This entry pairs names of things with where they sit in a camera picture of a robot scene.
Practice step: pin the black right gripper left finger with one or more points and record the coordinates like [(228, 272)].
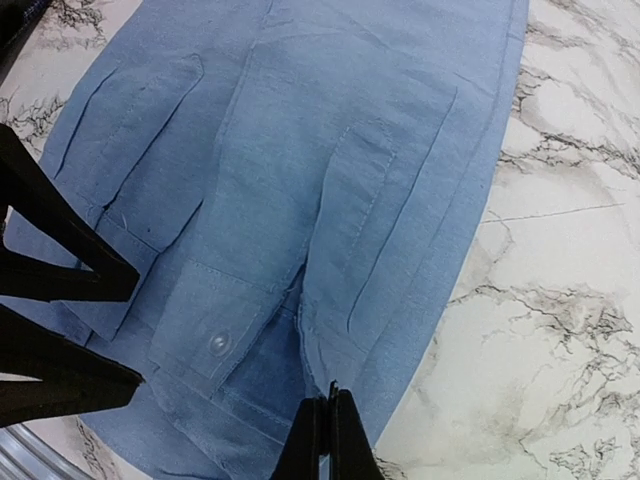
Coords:
[(307, 442)]

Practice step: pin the light blue long sleeve shirt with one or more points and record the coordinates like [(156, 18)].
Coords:
[(298, 184)]

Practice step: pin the aluminium front frame rail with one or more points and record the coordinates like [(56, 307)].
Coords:
[(17, 463)]

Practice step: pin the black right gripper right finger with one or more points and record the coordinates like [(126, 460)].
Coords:
[(350, 454)]

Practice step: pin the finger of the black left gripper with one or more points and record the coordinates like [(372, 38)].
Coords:
[(58, 377), (25, 188)]

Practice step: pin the navy checked folded shirt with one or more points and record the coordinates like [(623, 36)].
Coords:
[(18, 17)]

